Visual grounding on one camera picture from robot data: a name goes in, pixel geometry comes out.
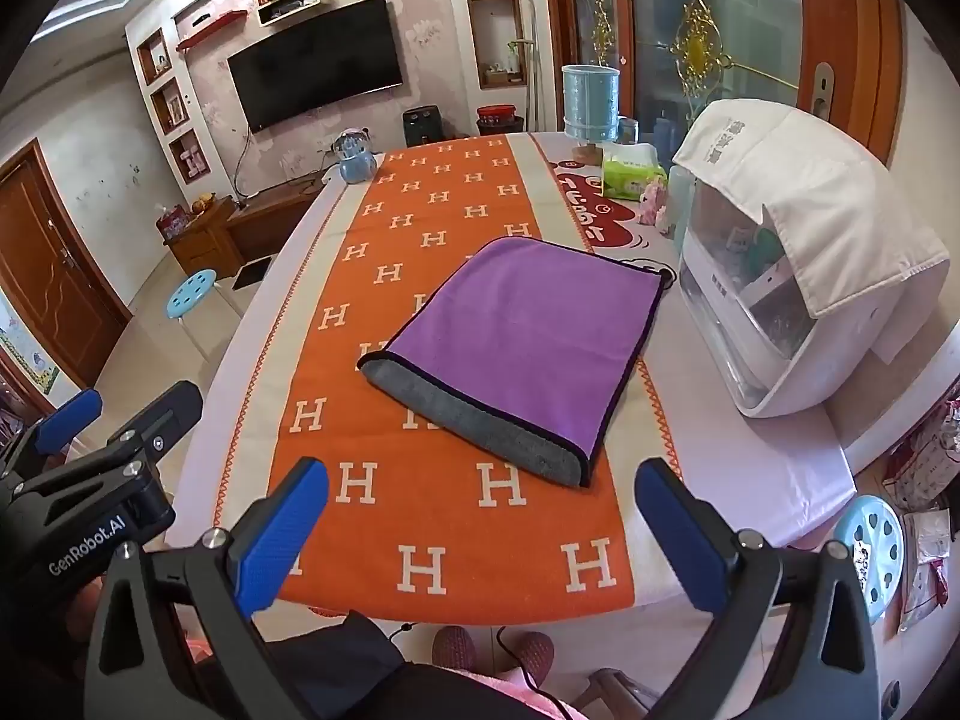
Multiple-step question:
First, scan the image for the pink toy figure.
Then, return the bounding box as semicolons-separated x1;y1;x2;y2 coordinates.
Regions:
637;181;670;230

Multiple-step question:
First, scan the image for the black cable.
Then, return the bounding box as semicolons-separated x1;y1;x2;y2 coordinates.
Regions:
491;626;593;720

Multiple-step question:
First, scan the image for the black floor mat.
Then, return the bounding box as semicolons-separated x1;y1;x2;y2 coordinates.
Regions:
231;256;275;292

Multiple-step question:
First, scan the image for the translucent plastic bottle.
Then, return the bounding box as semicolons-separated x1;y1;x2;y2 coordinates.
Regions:
667;163;700;254

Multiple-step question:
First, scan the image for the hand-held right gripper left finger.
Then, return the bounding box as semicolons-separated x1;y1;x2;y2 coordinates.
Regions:
84;456;331;720

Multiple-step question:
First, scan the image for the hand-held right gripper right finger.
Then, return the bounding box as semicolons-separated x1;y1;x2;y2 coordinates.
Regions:
634;457;883;720

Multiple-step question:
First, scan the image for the dark clothing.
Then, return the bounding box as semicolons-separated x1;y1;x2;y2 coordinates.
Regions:
191;610;586;720

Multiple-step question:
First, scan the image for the glass door with gold ornament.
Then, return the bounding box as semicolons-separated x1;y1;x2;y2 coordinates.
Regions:
564;0;807;155

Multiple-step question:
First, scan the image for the green tissue pack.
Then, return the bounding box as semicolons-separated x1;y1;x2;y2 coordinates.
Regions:
601;144;668;202

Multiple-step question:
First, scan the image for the printed plastic bag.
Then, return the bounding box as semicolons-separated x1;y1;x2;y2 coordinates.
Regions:
881;397;960;515

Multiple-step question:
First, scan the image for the red waste bin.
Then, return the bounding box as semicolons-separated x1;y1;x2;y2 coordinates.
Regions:
475;104;526;139

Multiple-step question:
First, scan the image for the red wall shelf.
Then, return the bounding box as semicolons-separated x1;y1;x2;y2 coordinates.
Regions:
175;10;248;52

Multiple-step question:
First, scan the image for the black air fryer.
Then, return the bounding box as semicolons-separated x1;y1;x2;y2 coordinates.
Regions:
403;107;437;149

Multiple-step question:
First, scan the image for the blue cartoon kettle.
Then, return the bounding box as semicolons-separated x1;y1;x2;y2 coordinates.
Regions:
331;127;377;184

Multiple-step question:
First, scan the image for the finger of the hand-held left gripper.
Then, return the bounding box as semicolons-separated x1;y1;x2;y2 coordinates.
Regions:
15;380;205;515
0;388;104;500

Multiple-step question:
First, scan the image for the white cloth cover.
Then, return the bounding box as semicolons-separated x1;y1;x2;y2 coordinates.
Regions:
671;98;952;318

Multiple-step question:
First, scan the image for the clear plastic bag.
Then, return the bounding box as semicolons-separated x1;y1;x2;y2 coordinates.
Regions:
896;510;953;635

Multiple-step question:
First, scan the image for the brown wooden door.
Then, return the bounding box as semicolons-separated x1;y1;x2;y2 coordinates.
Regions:
0;138;133;389

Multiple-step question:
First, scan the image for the blue water jug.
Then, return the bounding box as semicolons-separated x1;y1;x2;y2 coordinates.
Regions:
561;64;622;145

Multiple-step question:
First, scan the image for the pink slipper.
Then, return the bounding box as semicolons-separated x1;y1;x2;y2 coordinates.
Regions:
432;625;478;672
504;631;560;680

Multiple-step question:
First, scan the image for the white countertop sterilizer cabinet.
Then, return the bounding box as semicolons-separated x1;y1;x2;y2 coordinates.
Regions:
673;178;938;419

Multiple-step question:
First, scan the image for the blue bottle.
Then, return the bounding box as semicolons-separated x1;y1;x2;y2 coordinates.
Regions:
652;111;680;170

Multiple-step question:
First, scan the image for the purple and grey towel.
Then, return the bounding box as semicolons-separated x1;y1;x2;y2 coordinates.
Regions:
355;236;670;489

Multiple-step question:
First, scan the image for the white box wall shelf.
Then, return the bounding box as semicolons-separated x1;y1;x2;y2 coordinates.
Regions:
256;0;332;27

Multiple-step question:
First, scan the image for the colourful wall poster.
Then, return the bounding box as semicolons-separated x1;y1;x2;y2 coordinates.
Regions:
0;292;62;398

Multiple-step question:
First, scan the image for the red gift box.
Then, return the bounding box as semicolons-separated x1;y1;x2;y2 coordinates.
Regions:
155;204;194;243

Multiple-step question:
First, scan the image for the wooden television cabinet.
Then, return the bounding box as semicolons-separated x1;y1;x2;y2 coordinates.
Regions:
163;171;331;280

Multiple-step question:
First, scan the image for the orange letter-patterned blanket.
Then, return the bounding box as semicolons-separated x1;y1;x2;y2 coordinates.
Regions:
212;132;685;614

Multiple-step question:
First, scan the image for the black wall television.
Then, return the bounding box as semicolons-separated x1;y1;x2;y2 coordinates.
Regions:
227;0;406;135

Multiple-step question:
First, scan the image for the round blue plastic stool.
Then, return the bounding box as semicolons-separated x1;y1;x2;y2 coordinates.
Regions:
832;495;906;627
165;268;245;361

